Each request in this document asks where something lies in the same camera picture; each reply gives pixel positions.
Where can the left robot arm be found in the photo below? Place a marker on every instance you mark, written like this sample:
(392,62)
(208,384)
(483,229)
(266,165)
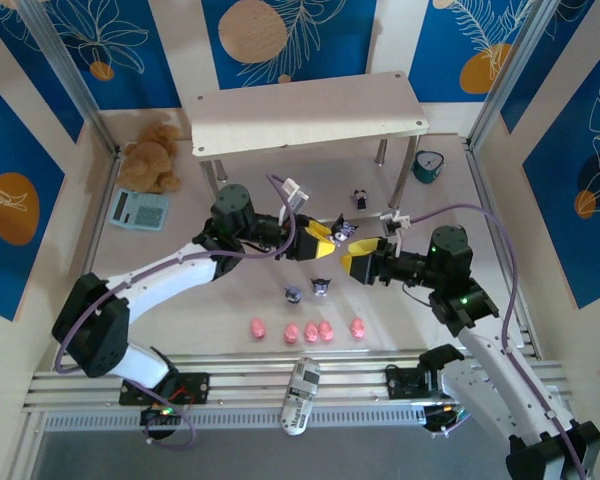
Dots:
(170,272)

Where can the brown plush toy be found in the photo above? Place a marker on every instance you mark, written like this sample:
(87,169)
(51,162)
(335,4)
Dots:
(147,157)

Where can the teal calculator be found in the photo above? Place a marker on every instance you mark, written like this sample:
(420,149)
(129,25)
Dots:
(140,211)

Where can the aluminium frame post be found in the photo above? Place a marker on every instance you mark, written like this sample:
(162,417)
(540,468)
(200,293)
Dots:
(510,70)
(65,65)

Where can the pink plastic pig toy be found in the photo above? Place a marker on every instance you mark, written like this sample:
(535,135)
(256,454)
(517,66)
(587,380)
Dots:
(291,333)
(358,328)
(310,332)
(326,330)
(258,329)

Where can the teal alarm clock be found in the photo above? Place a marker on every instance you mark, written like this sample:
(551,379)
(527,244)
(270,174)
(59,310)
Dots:
(427,167)

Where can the black electronics board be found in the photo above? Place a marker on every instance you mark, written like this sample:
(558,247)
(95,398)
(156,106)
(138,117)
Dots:
(437,420)
(155,415)

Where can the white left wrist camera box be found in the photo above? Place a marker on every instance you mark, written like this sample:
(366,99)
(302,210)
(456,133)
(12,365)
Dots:
(294,195)

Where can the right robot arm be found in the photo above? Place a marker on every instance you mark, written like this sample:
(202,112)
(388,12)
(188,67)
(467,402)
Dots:
(505,380)

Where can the grey metal panel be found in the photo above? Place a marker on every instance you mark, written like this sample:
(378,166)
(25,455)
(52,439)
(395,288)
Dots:
(280,460)

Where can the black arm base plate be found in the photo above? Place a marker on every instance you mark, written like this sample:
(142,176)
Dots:
(195,387)
(400,385)

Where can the black purple Kuromi figurine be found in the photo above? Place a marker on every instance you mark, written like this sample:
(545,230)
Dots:
(293,295)
(345,231)
(321,287)

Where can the small Kuromi figurine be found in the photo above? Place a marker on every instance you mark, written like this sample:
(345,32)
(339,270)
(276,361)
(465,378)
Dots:
(362,199)

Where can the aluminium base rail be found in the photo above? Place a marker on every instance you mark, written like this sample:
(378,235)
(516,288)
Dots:
(250,380)

